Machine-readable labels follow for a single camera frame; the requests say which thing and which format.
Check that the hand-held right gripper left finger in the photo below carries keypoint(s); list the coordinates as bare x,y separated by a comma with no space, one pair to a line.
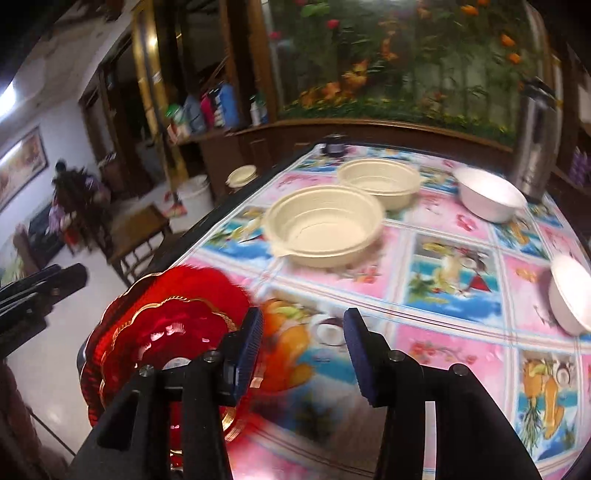
249,350

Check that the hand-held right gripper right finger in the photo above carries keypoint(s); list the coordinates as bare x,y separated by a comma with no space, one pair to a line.
359,360

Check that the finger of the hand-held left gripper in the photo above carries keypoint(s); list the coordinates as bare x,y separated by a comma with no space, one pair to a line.
21,330
55,286

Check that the large red glass plate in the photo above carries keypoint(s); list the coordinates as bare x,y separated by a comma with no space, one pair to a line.
203,282

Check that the small red gold-rimmed plate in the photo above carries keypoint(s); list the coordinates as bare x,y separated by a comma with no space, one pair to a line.
161,332

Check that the cream disposable plate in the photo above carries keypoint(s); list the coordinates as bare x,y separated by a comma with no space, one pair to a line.
323,230

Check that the beige plastic bowl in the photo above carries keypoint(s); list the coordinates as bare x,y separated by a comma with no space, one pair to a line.
378,175

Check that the white foam bowl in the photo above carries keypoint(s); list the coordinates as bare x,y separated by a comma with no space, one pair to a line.
485,194
572,295

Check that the dark sofa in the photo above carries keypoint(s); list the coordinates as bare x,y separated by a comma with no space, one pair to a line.
39,233

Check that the fruit print tablecloth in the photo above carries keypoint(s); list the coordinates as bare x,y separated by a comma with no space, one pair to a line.
443,341

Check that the wooden stool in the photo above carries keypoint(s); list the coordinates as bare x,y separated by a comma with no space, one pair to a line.
138,230

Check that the white bucket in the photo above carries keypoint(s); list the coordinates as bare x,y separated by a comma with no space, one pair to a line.
196,196

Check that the green-capped jar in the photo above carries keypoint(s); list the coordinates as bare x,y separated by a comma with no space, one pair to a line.
175,121

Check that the wooden cabinet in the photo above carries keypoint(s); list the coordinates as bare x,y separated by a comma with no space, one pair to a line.
277,147

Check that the small black device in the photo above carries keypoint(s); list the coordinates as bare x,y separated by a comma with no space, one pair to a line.
333,145

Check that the pale blue bottle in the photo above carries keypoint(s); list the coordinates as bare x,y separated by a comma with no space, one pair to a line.
194,114

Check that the red bottle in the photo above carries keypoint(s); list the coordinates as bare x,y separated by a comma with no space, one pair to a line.
210,110

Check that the white bottle green cap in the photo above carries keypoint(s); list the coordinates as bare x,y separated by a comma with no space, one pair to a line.
256,110

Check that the blue detergent bottle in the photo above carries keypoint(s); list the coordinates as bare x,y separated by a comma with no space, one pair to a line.
228,106

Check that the stainless steel thermos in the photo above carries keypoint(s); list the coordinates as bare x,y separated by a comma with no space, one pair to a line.
535,147

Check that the fish tank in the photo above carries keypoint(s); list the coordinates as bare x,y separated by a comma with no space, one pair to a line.
415,55

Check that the framed wall picture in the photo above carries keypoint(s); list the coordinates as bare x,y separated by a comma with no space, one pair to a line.
21,166

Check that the golden door frame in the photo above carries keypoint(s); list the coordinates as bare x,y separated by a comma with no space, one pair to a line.
154,83

